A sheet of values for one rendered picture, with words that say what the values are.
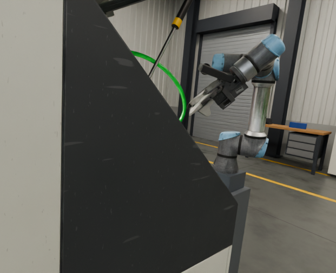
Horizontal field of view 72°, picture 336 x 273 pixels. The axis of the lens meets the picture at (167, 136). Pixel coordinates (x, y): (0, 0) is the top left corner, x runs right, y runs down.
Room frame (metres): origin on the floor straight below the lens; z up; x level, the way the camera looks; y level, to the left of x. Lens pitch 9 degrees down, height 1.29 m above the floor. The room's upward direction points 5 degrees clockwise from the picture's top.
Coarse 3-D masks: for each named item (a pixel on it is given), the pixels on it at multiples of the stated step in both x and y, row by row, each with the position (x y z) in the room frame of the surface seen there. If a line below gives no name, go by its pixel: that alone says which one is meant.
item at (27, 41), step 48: (0, 0) 0.33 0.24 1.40; (48, 0) 0.37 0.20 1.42; (0, 48) 0.33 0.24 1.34; (48, 48) 0.37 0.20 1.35; (0, 96) 0.33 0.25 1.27; (48, 96) 0.37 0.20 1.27; (0, 144) 0.33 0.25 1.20; (48, 144) 0.37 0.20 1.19; (0, 192) 0.33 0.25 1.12; (48, 192) 0.37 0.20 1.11; (0, 240) 0.33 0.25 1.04; (48, 240) 0.37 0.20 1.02
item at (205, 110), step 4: (204, 96) 0.78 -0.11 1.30; (200, 100) 0.78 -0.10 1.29; (212, 100) 0.78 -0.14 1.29; (196, 104) 0.78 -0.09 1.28; (200, 104) 0.76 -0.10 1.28; (208, 104) 0.78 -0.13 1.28; (192, 108) 0.78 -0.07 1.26; (196, 108) 0.77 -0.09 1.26; (200, 108) 0.77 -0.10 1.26; (204, 108) 0.78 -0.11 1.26; (208, 108) 0.78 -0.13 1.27; (192, 112) 0.77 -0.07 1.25; (200, 112) 0.78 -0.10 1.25; (204, 112) 0.78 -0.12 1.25; (208, 112) 0.78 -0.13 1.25
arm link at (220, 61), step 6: (216, 54) 0.92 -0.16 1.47; (222, 54) 0.91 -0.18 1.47; (228, 54) 0.90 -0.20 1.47; (234, 54) 0.89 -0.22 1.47; (240, 54) 0.89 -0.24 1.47; (216, 60) 0.90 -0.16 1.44; (222, 60) 0.89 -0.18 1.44; (228, 60) 0.89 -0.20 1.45; (234, 60) 0.88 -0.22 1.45; (216, 66) 0.90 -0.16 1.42; (222, 66) 0.89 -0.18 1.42; (228, 66) 0.89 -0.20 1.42; (228, 72) 0.90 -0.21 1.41
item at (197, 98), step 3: (204, 90) 0.84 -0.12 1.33; (201, 93) 0.84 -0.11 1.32; (204, 93) 0.83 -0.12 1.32; (195, 96) 0.86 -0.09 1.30; (198, 96) 0.84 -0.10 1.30; (201, 96) 0.83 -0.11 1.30; (195, 99) 0.84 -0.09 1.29; (198, 99) 0.84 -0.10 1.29; (189, 102) 0.85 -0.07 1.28; (192, 102) 0.85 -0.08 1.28; (195, 102) 0.85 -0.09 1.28; (189, 105) 0.85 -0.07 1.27; (192, 105) 0.85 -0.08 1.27
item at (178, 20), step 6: (186, 0) 0.58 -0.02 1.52; (192, 0) 0.59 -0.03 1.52; (186, 6) 0.58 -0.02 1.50; (180, 12) 0.57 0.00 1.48; (186, 12) 0.58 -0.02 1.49; (180, 18) 0.57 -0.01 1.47; (174, 24) 0.56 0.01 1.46; (180, 24) 0.57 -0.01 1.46; (174, 30) 0.57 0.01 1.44; (168, 36) 0.56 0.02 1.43; (168, 42) 0.56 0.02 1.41; (162, 48) 0.55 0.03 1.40; (162, 54) 0.55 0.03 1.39; (156, 60) 0.55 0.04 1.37; (156, 66) 0.55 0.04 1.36; (150, 72) 0.54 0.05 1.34
